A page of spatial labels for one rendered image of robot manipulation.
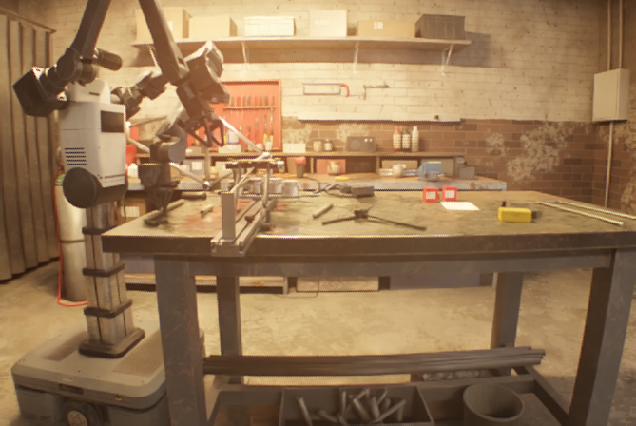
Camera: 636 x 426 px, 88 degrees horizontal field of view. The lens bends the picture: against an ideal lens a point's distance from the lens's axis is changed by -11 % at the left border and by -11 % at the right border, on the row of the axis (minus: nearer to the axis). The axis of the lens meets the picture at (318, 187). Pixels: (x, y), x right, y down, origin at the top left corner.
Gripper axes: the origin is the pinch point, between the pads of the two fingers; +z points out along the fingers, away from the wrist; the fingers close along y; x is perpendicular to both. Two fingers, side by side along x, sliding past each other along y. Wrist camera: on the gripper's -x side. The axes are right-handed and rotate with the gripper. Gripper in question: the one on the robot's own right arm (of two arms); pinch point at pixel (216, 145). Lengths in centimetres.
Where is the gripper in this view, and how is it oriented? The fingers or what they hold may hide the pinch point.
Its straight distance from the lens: 110.9
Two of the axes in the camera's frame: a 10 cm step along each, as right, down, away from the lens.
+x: -8.6, 4.8, 1.6
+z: 5.0, 8.7, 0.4
